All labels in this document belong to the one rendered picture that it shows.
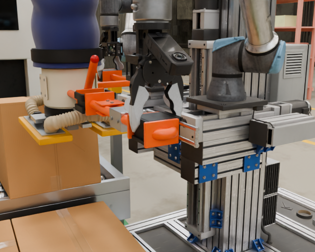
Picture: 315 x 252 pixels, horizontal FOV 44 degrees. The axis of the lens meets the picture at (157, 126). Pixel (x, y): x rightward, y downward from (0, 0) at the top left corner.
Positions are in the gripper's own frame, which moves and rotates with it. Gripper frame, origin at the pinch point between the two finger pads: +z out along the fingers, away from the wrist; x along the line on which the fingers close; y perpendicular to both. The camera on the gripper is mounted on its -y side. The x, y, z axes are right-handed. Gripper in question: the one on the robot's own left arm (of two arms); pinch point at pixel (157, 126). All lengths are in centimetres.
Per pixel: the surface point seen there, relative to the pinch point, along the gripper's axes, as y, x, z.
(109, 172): 109, -32, 51
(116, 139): 149, -52, 46
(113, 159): 150, -50, 59
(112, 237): 57, -12, 56
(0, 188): 127, 18, 56
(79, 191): 95, -11, 52
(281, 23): 502, -545, -36
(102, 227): 66, -11, 56
